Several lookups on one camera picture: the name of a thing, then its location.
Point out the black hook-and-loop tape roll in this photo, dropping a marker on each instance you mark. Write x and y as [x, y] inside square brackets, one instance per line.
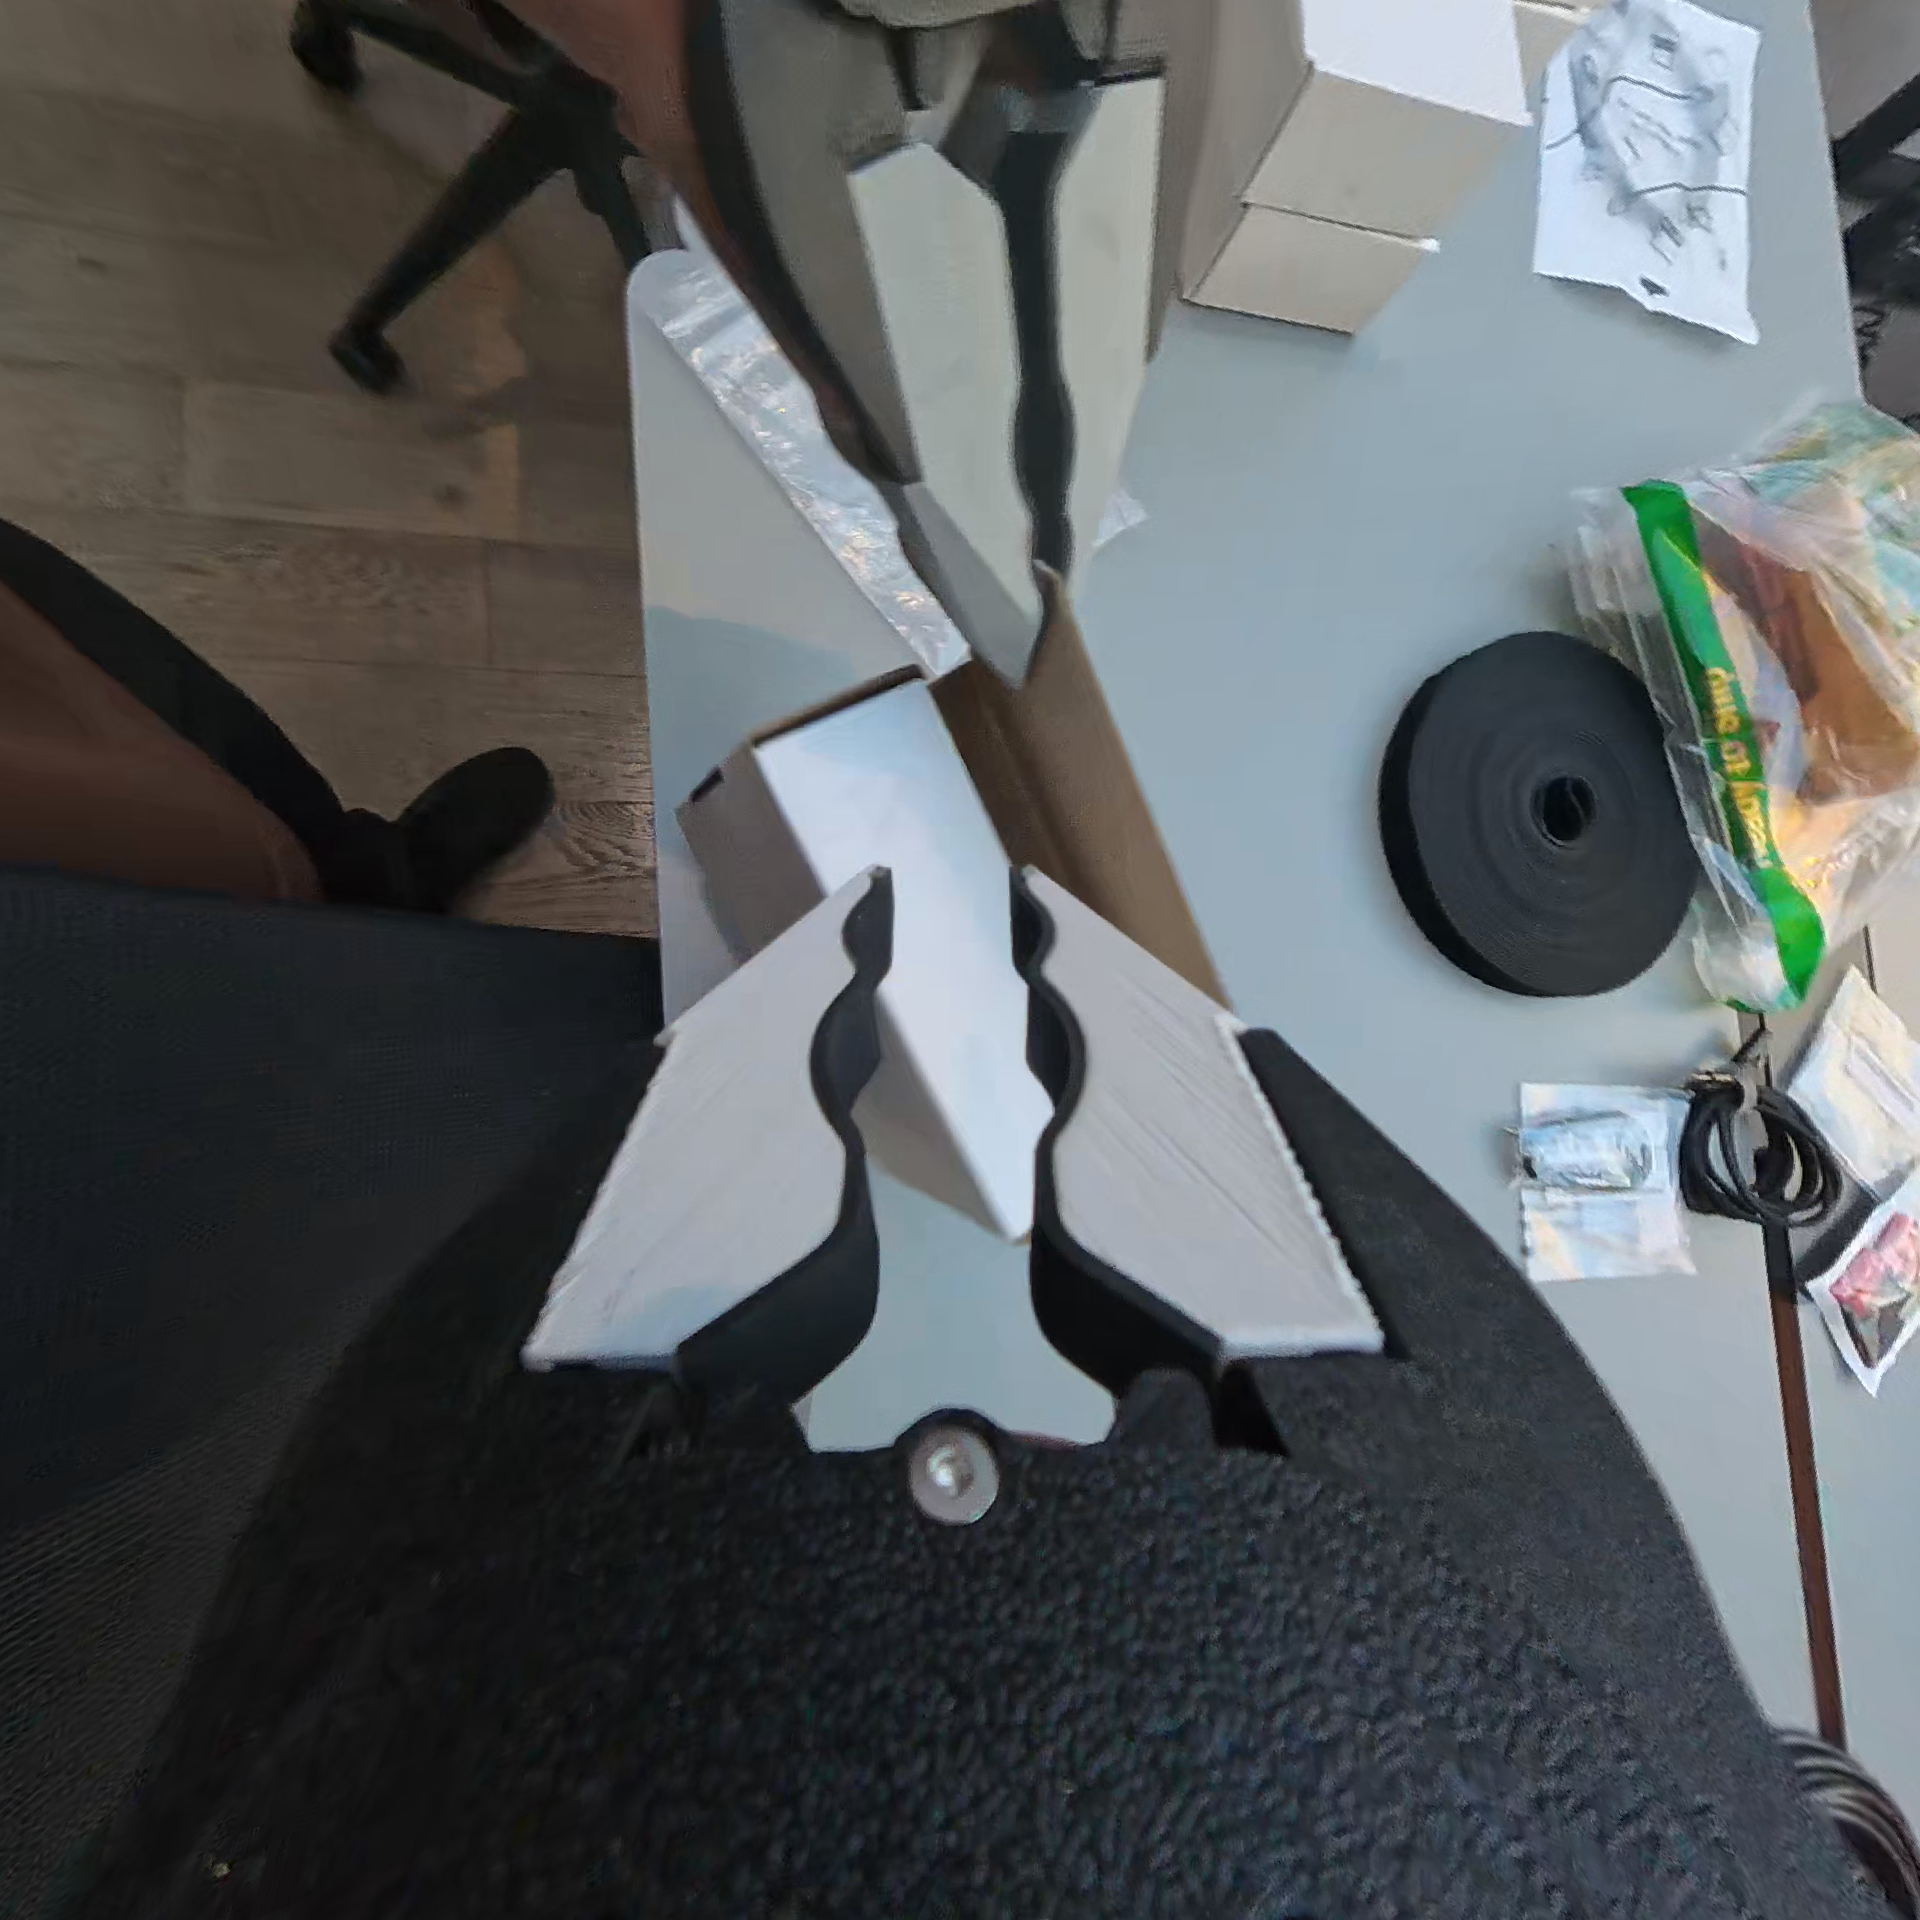
[1477, 885]

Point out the person's black shoe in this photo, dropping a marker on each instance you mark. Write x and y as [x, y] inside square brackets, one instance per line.
[466, 824]

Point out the crinkled empty clear plastic bag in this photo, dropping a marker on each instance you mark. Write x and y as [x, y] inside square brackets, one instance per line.
[782, 406]

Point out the pile of white cardboard boxes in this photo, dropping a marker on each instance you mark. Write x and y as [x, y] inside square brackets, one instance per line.
[1348, 135]

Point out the small clear bag tiny parts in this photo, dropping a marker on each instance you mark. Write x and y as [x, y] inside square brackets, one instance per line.
[1852, 1064]

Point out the black office chair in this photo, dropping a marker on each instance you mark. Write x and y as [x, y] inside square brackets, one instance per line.
[481, 179]

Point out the small clear bag metal parts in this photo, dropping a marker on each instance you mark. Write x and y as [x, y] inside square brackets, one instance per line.
[1592, 1186]

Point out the clear bag with green strip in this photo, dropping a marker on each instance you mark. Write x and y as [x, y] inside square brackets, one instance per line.
[1799, 644]

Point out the grey desk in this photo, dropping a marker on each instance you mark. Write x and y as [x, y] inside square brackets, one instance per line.
[1320, 495]

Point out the white sheet with line drawings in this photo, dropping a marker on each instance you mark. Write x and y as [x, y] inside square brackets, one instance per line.
[1644, 179]

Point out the small bag with red item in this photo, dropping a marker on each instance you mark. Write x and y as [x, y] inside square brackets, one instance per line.
[1882, 1273]

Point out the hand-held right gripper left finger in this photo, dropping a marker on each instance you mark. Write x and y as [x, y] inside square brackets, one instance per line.
[706, 1186]

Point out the small white cardboard box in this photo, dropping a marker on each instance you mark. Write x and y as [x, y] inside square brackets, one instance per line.
[887, 841]

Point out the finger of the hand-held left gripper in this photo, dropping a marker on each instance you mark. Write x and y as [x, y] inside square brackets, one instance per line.
[937, 331]
[1111, 268]

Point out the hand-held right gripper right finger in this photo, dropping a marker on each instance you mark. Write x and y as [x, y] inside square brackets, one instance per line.
[1199, 1198]

